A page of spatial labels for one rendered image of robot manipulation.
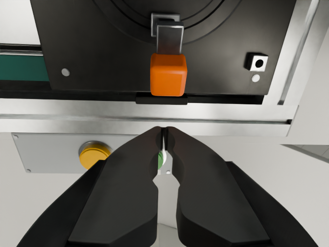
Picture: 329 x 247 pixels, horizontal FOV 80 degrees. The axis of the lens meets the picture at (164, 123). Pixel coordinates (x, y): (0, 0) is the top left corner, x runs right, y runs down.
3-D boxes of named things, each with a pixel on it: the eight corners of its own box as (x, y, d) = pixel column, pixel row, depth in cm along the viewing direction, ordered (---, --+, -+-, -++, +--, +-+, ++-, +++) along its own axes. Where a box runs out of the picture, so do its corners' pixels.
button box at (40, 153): (170, 151, 34) (173, 176, 29) (46, 149, 33) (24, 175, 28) (173, 114, 31) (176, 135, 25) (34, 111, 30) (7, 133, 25)
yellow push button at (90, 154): (114, 163, 29) (111, 173, 27) (86, 162, 28) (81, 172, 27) (111, 140, 27) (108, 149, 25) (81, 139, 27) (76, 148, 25)
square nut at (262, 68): (260, 69, 21) (265, 71, 20) (245, 69, 21) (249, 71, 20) (264, 53, 20) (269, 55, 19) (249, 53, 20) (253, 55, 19)
